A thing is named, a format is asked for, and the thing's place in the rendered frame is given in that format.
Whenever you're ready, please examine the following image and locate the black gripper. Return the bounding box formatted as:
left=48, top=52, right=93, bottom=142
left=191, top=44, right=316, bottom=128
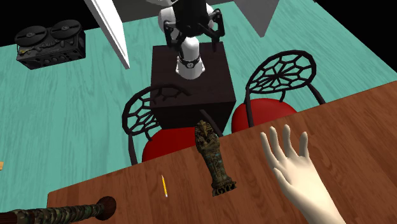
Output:
left=163, top=0, right=226, bottom=52

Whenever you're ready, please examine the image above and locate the dark robot stand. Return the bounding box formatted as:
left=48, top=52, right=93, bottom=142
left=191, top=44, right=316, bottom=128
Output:
left=150, top=41, right=237, bottom=130

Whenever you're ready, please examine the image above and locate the white door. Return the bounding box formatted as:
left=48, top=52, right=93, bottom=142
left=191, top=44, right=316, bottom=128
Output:
left=83, top=0, right=131, bottom=70

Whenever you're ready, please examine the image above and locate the black web-back chair red seat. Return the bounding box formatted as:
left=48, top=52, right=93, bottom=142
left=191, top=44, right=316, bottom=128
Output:
left=121, top=83, right=225, bottom=166
left=230, top=50, right=327, bottom=134

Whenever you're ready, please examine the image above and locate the pharaoh sarcophagus figure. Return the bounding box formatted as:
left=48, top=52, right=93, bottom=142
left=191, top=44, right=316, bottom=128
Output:
left=194, top=120, right=238, bottom=197

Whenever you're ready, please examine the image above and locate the yellow pencil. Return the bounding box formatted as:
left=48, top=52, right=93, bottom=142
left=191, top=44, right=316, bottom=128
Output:
left=160, top=174, right=169, bottom=199

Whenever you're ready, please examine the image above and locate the pale mannequin hand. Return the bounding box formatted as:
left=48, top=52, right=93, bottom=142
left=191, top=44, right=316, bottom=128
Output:
left=259, top=124, right=347, bottom=224

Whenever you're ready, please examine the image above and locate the camouflage stick with dark knob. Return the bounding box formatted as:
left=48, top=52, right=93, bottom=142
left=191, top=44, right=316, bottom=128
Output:
left=0, top=195, right=118, bottom=224

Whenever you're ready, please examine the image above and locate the black reel tape recorder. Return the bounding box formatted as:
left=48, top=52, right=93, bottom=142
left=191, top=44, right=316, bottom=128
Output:
left=13, top=19, right=87, bottom=71

